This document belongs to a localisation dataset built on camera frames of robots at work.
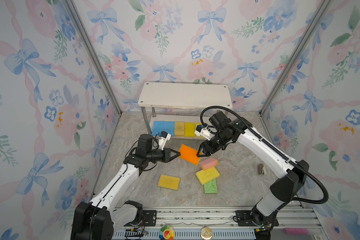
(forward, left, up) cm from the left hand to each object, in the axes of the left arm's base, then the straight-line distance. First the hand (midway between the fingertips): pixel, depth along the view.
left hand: (179, 153), depth 75 cm
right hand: (0, -11, +1) cm, 11 cm away
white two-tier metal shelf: (+28, -1, +14) cm, 31 cm away
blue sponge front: (+26, +8, -12) cm, 30 cm away
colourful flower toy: (-31, +6, -18) cm, 37 cm away
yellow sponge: (+25, 0, -12) cm, 28 cm away
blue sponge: (+27, +15, -12) cm, 33 cm away
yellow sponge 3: (-8, +6, -19) cm, 21 cm away
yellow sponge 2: (+8, -8, +14) cm, 18 cm away
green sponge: (-11, -17, -18) cm, 27 cm away
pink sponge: (+3, -16, -16) cm, 23 cm away
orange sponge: (-1, -5, 0) cm, 5 cm away
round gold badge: (-31, -13, -20) cm, 39 cm away
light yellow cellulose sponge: (-4, -15, -17) cm, 24 cm away
